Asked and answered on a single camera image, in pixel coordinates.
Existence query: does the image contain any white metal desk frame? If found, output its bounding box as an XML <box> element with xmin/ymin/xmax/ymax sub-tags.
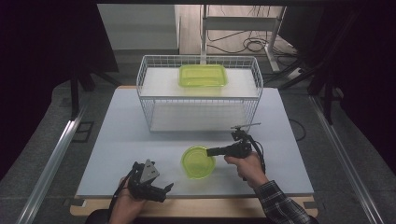
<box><xmin>200</xmin><ymin>4</ymin><xmax>288</xmax><ymax>73</ymax></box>

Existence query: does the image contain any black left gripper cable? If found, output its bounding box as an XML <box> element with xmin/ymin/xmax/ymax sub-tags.
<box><xmin>106</xmin><ymin>163</ymin><xmax>138</xmax><ymax>222</ymax></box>

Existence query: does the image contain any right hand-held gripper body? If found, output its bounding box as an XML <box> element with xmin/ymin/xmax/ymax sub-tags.
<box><xmin>225</xmin><ymin>121</ymin><xmax>262</xmax><ymax>159</ymax></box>

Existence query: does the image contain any person's left hand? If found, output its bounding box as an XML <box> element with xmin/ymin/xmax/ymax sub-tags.
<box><xmin>108</xmin><ymin>176</ymin><xmax>148</xmax><ymax>224</ymax></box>

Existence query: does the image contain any round green lidded container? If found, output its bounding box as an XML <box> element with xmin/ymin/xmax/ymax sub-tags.
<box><xmin>180</xmin><ymin>146</ymin><xmax>217</xmax><ymax>180</ymax></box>

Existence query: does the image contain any black floor cable loop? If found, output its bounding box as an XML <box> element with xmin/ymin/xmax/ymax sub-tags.
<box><xmin>289</xmin><ymin>119</ymin><xmax>308</xmax><ymax>143</ymax></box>

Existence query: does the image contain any white wire shelf rack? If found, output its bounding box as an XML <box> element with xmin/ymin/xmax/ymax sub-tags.
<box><xmin>135</xmin><ymin>54</ymin><xmax>264</xmax><ymax>133</ymax></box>

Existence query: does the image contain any dark curtain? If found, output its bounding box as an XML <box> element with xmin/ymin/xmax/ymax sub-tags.
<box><xmin>279</xmin><ymin>0</ymin><xmax>396</xmax><ymax>175</ymax></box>
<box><xmin>0</xmin><ymin>0</ymin><xmax>120</xmax><ymax>181</ymax></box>

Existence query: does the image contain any aluminium floor rail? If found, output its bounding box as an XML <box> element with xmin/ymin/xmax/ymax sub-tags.
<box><xmin>15</xmin><ymin>102</ymin><xmax>90</xmax><ymax>224</ymax></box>
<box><xmin>307</xmin><ymin>92</ymin><xmax>387</xmax><ymax>224</ymax></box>

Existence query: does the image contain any black metal stand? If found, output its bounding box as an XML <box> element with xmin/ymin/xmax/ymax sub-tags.
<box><xmin>264</xmin><ymin>12</ymin><xmax>362</xmax><ymax>126</ymax></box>
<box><xmin>68</xmin><ymin>60</ymin><xmax>123</xmax><ymax>123</ymax></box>

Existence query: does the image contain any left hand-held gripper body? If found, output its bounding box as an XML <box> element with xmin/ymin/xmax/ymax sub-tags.
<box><xmin>127</xmin><ymin>159</ymin><xmax>162</xmax><ymax>201</ymax></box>

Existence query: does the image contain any black floor cables bundle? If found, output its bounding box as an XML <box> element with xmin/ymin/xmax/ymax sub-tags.
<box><xmin>206</xmin><ymin>5</ymin><xmax>298</xmax><ymax>56</ymax></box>

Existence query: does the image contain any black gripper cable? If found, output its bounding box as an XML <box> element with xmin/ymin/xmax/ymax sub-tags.
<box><xmin>247</xmin><ymin>133</ymin><xmax>267</xmax><ymax>182</ymax></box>
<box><xmin>106</xmin><ymin>163</ymin><xmax>138</xmax><ymax>222</ymax></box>

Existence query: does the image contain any rectangular green lidded container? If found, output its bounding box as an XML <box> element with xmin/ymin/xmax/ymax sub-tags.
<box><xmin>177</xmin><ymin>63</ymin><xmax>228</xmax><ymax>89</ymax></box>

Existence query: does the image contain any person's right hand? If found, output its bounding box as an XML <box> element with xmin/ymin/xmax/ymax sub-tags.
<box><xmin>223</xmin><ymin>151</ymin><xmax>270</xmax><ymax>189</ymax></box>

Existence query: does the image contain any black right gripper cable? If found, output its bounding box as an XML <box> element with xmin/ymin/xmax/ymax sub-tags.
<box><xmin>247</xmin><ymin>133</ymin><xmax>267</xmax><ymax>182</ymax></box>

